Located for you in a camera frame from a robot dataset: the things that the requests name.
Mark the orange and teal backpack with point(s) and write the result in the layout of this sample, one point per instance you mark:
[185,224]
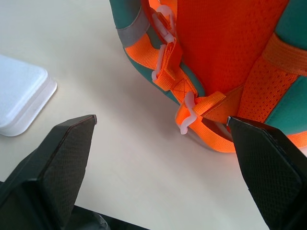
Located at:
[216,60]

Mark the white plastic box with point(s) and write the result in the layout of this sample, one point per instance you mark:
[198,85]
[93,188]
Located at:
[21,95]

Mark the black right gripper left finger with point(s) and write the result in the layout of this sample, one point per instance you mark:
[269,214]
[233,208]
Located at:
[57,163]

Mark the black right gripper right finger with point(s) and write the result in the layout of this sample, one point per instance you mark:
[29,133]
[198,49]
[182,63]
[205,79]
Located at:
[271,167]

